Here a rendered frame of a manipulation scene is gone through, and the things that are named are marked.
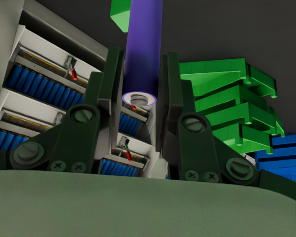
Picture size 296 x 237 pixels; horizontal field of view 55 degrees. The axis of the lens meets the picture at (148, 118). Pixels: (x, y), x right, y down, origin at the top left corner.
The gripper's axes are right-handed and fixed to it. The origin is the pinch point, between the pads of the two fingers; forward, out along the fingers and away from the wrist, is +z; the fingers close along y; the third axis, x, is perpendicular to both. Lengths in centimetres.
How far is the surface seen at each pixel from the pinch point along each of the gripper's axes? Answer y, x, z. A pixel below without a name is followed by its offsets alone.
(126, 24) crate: -1.3, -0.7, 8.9
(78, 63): -19, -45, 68
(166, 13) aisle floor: 7, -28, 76
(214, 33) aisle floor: 24, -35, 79
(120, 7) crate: -1.7, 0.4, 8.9
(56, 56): -25, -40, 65
